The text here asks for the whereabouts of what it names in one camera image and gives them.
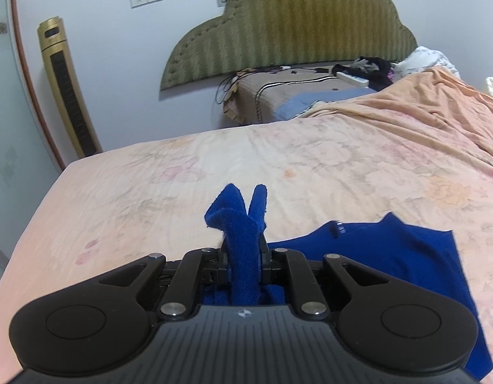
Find blue fleece garment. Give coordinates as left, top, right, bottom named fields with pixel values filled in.
left=202, top=183, right=493, bottom=381

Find beige covered bedside table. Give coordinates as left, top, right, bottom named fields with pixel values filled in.
left=223, top=66, right=377, bottom=125

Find frosted glass sliding door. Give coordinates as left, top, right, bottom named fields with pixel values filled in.
left=0, top=0, right=67, bottom=270

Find white power strip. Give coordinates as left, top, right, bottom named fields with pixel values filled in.
left=335, top=71, right=369, bottom=87

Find peach blanket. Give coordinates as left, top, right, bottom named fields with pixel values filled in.
left=298, top=66, right=493, bottom=163

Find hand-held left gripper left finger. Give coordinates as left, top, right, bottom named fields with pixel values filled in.
left=98, top=244, right=231, bottom=321

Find black charging cables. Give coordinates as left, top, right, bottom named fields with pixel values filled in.
left=215, top=69, right=255, bottom=105

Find grey-blue cloth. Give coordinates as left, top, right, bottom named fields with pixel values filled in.
left=275, top=87, right=378, bottom=121

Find gold tower air conditioner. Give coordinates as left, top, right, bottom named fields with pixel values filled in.
left=36, top=16, right=103, bottom=159

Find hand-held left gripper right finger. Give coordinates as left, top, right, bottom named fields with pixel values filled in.
left=259, top=244, right=395, bottom=320

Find olive padded headboard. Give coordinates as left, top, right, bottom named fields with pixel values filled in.
left=158, top=0, right=417, bottom=91

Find dark clothes pile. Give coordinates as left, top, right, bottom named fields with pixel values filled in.
left=332, top=56, right=396, bottom=91

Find bed with peach floral sheet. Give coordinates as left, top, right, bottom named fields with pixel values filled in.
left=0, top=118, right=493, bottom=384

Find white pillow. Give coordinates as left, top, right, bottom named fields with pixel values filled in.
left=392, top=46, right=460, bottom=85

